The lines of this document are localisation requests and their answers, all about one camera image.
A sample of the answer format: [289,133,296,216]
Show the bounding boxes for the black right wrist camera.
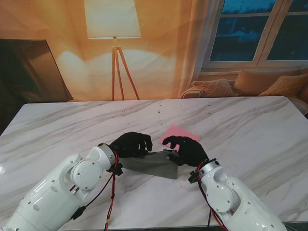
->
[189,169,200,184]

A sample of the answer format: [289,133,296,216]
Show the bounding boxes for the red and black cable bundle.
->
[196,163,228,231]
[103,150,121,231]

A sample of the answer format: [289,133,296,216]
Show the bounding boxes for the printed living room backdrop cloth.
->
[0,0,308,118]

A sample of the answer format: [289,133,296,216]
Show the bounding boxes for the pink paper document stack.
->
[158,124,201,150]

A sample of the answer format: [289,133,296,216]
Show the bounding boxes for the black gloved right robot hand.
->
[162,135,210,167]

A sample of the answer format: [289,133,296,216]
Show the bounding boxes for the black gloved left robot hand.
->
[109,131,154,159]

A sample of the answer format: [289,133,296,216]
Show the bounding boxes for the black plug cable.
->
[71,172,115,221]

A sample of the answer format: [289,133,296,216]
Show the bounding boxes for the grey zippered storage pouch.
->
[119,148,180,180]

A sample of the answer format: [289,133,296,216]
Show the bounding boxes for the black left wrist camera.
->
[107,162,124,176]

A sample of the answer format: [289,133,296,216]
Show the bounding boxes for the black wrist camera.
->
[107,162,124,176]
[189,169,200,184]

